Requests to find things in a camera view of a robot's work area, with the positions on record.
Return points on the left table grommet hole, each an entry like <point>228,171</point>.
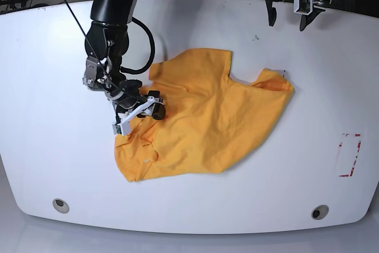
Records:
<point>60,205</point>

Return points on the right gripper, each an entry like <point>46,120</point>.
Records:
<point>126,97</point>

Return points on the right table grommet hole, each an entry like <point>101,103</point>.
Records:
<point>320,212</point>

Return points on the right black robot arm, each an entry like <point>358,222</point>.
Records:
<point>105,43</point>

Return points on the red tape rectangle marking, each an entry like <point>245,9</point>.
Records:
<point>348,151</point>

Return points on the table grommet hole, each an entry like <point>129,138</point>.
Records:
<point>320,212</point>
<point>60,205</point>

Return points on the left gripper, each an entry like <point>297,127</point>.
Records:
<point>305,19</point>

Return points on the yellow T-shirt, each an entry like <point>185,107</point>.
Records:
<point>211,122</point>

